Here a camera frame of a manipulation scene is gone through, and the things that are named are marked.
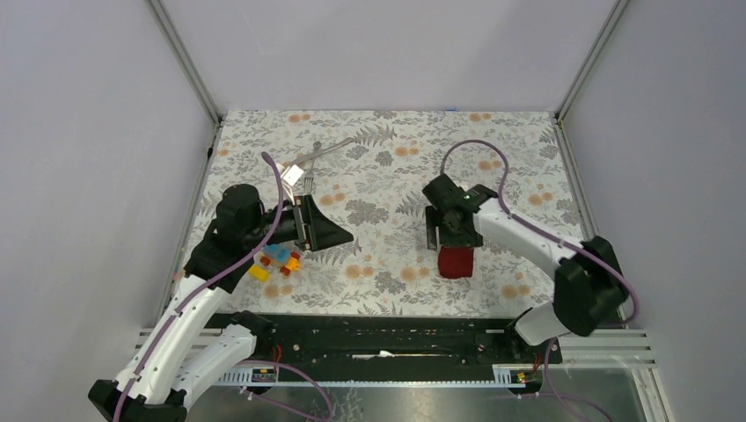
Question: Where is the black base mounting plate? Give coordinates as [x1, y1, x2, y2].
[252, 313, 570, 383]

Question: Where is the colourful toy block car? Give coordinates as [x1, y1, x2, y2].
[260, 244, 300, 277]

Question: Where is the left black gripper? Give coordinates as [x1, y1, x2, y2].
[244, 193, 355, 251]

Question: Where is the silver knife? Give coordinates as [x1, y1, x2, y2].
[291, 137, 355, 165]

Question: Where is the dark red cloth napkin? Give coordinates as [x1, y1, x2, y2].
[437, 246, 474, 280]

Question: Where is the right aluminium frame post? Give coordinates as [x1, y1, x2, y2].
[554, 0, 631, 122]

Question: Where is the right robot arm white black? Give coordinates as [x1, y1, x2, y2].
[422, 174, 633, 362]

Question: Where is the yellow toy block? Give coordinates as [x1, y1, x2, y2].
[247, 265, 269, 282]

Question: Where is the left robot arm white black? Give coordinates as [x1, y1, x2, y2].
[88, 185, 354, 421]

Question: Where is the aluminium frame post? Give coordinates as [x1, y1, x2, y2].
[144, 0, 223, 126]
[554, 0, 631, 122]

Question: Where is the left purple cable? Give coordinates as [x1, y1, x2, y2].
[112, 151, 336, 422]

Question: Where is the silver fork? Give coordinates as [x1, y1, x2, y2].
[304, 142, 322, 195]

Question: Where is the floral patterned tablecloth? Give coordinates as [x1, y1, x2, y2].
[188, 110, 582, 317]

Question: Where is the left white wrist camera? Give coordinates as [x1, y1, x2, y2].
[277, 164, 304, 187]

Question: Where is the slotted cable duct rail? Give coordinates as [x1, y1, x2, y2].
[216, 363, 538, 389]

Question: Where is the left aluminium frame post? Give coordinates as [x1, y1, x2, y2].
[144, 0, 223, 126]

